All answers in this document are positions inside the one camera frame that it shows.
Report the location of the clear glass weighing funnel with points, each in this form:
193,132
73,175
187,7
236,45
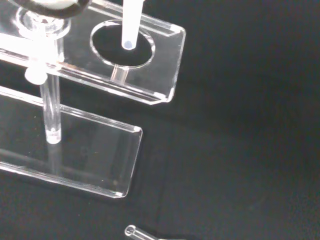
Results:
135,232

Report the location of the clear acrylic funnel stand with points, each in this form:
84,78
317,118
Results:
100,155

